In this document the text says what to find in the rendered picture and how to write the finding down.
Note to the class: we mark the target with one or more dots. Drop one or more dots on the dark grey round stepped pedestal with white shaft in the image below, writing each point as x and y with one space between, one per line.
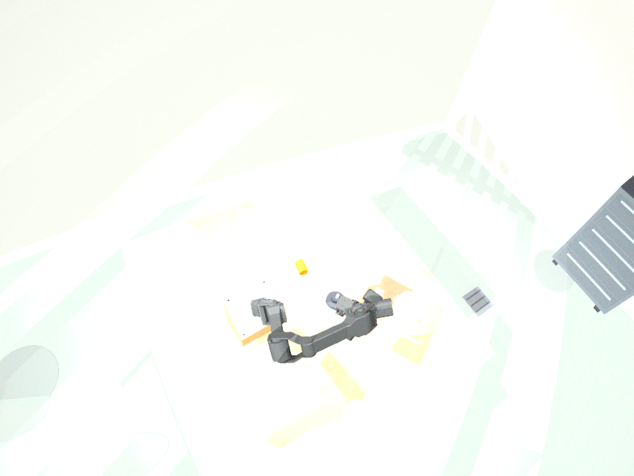
332 299

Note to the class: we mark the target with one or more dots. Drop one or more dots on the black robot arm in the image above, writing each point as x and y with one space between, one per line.
360 320

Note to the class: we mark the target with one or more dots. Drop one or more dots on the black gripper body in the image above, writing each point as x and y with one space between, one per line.
369 296

